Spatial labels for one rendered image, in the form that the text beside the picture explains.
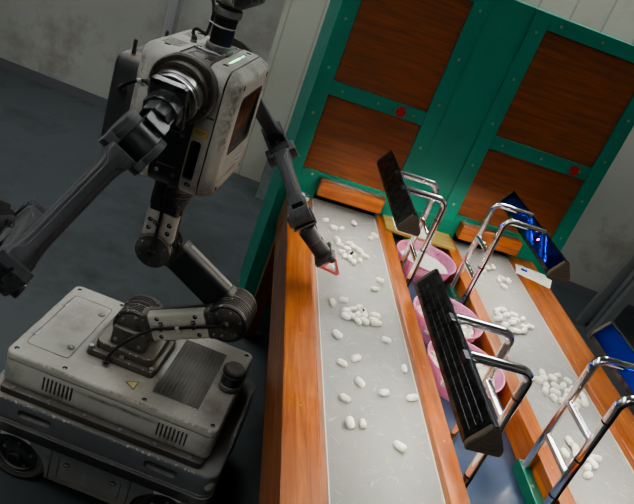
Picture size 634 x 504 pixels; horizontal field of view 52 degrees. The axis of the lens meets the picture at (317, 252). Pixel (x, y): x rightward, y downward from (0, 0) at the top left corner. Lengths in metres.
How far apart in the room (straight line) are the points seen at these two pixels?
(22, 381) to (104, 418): 0.26
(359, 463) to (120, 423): 0.76
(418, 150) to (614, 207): 2.57
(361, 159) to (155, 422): 1.47
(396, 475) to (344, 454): 0.14
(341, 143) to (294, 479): 1.69
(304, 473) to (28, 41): 4.63
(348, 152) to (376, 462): 1.55
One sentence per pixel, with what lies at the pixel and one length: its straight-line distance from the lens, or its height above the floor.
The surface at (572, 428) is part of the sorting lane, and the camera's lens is 2.25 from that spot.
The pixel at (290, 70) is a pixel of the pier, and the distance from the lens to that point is 4.65.
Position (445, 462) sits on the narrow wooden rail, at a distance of 1.77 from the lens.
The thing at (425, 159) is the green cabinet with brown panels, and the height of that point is 1.07.
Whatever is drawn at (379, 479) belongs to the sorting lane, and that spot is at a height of 0.74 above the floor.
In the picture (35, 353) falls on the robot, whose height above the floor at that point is 0.47.
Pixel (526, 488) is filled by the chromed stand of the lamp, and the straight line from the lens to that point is 1.97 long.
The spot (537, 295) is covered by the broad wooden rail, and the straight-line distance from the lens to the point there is 2.94.
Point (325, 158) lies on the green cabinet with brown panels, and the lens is 2.88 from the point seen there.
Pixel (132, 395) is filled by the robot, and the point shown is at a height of 0.48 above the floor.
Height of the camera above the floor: 1.83
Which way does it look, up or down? 26 degrees down
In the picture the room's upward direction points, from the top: 21 degrees clockwise
